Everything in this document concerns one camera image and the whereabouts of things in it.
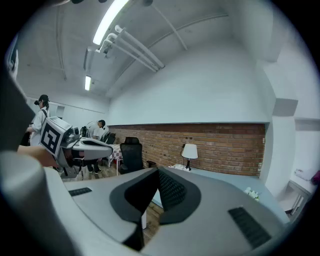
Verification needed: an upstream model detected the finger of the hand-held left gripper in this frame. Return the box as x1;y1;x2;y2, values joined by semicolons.
71;137;114;161

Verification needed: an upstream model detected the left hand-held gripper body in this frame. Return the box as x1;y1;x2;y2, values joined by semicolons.
39;116;86;179

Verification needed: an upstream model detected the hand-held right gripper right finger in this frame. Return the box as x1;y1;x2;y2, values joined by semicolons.
141;167;292;256

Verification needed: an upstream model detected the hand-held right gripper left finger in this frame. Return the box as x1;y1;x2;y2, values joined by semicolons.
63;167;161;252

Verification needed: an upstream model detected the person's left forearm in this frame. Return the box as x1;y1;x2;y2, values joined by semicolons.
16;145;61;169

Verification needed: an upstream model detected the black office chair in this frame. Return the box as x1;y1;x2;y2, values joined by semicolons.
118;136;158;175
99;131;117;146

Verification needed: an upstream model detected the checkered tablecloth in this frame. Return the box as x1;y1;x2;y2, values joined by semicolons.
108;144;124;161

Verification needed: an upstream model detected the white flower bouquet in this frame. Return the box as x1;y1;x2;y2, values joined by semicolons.
243;186;261;203

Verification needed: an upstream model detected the white shade table lamp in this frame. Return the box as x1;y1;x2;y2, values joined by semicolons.
181;143;199;172

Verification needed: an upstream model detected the white side shelf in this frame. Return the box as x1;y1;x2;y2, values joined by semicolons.
274;179;315;219

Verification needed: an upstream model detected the white ceiling pipe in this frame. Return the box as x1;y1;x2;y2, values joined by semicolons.
103;32;161;72
95;40;159;73
114;24;166;69

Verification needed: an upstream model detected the long ceiling light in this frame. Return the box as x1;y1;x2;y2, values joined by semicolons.
92;0;131;46

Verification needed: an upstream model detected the thin white ceiling conduit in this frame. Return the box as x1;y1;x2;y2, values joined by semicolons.
151;4;189;51

